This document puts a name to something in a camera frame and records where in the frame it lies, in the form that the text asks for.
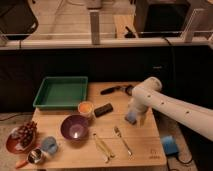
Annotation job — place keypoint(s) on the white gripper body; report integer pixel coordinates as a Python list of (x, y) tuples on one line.
[(136, 107)]

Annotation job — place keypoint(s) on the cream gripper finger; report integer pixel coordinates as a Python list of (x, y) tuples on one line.
[(142, 119)]

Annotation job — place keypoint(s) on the blue sponge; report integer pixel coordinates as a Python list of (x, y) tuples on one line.
[(131, 118)]

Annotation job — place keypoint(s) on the green plastic tray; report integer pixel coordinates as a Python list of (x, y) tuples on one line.
[(57, 93)]

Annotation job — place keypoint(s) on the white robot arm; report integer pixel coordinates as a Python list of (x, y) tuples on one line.
[(148, 94)]

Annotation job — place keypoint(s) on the metal fork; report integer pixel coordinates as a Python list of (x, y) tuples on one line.
[(118, 133)]

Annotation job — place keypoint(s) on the blue box on floor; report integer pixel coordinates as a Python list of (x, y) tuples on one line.
[(169, 145)]

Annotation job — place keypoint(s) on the orange cup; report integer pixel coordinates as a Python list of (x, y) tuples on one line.
[(85, 108)]

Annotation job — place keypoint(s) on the purple bowl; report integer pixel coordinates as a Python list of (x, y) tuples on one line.
[(74, 127)]

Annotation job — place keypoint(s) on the black monitor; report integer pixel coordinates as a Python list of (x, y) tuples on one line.
[(160, 18)]

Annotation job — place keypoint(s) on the blue glass cup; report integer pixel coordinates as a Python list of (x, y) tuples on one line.
[(49, 145)]

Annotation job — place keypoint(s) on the bunch of dark grapes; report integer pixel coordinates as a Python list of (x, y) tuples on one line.
[(26, 133)]

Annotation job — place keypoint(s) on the red plate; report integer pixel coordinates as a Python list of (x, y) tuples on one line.
[(13, 146)]

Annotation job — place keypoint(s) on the black chair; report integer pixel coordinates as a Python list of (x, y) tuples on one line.
[(17, 20)]

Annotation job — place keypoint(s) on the black-handled brush tool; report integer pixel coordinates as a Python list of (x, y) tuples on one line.
[(124, 88)]

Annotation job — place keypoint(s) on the yellow-handled utensil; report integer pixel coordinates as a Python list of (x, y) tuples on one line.
[(102, 146)]

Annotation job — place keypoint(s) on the metal frame post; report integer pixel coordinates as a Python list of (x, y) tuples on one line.
[(95, 28)]

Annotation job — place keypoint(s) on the small metal pot orange handle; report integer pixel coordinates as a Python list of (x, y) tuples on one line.
[(35, 156)]

